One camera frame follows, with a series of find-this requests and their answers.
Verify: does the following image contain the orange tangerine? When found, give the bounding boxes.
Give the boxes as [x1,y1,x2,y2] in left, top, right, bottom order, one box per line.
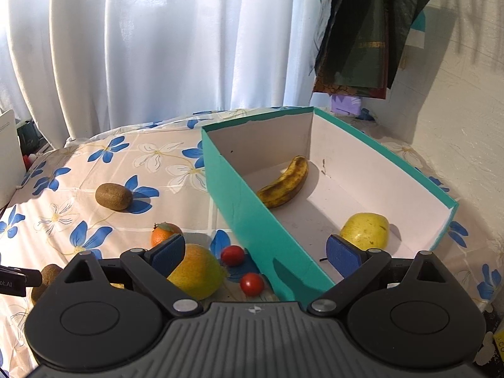
[150,222,183,248]

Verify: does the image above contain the brown kiwi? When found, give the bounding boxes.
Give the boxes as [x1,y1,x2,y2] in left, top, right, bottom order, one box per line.
[31,264,62,305]
[95,183,133,211]

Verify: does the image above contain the red cherry tomato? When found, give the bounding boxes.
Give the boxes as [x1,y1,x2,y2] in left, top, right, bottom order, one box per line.
[220,245,245,267]
[239,272,265,297]

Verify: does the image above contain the yellow-orange mango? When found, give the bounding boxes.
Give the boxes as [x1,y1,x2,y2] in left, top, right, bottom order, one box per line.
[167,243,226,301]

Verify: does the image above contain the floral tablecloth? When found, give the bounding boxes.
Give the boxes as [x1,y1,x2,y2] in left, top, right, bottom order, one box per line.
[1,108,502,377]

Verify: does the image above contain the teal cardboard box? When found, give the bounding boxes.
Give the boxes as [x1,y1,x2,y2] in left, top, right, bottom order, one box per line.
[201,107,458,305]

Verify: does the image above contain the spotted banana in box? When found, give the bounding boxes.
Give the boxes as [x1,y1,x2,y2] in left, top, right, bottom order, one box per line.
[256,155,309,209]

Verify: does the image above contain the purple box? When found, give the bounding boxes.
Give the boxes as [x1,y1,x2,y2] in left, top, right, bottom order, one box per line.
[331,95,361,117]

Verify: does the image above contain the white curtain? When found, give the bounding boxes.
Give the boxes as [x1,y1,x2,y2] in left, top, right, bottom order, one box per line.
[1,0,320,148]

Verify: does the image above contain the dark hanging clothes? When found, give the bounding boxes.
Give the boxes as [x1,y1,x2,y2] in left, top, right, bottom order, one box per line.
[310,0,430,99]

